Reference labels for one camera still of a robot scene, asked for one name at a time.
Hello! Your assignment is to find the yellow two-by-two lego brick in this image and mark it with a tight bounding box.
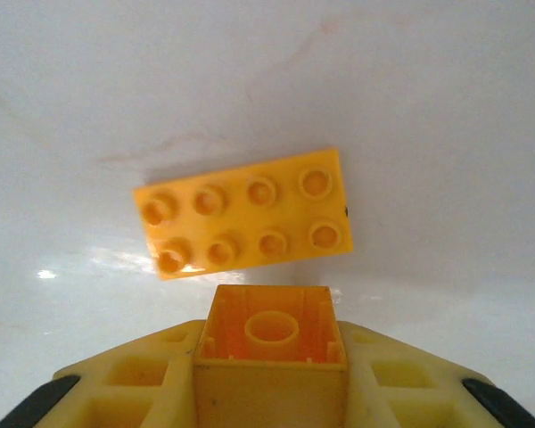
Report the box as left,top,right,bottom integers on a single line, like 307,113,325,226
192,284,354,428

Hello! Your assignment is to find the yellow two-by-four lego brick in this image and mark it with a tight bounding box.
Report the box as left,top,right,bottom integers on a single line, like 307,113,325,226
132,146,355,284

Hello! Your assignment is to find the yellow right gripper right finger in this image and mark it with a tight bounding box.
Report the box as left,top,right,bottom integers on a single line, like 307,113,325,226
337,319,535,428

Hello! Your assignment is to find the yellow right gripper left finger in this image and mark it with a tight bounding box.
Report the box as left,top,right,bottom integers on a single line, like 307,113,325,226
0,318,206,428

